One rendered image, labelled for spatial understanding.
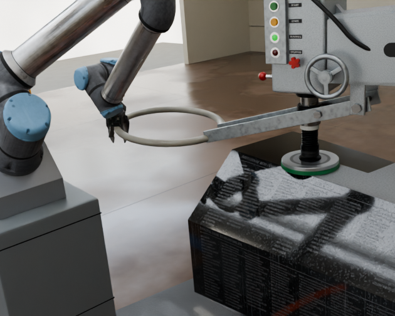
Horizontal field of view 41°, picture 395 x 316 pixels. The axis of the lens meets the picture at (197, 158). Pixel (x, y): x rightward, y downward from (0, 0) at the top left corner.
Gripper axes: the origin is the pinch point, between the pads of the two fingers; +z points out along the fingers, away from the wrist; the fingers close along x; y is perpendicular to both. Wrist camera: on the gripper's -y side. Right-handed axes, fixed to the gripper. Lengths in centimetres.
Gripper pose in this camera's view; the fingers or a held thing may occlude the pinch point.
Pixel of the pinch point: (119, 139)
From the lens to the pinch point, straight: 239.0
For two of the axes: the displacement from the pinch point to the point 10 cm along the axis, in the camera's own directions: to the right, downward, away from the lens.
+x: 10.0, 0.0, -0.6
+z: 0.3, 9.3, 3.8
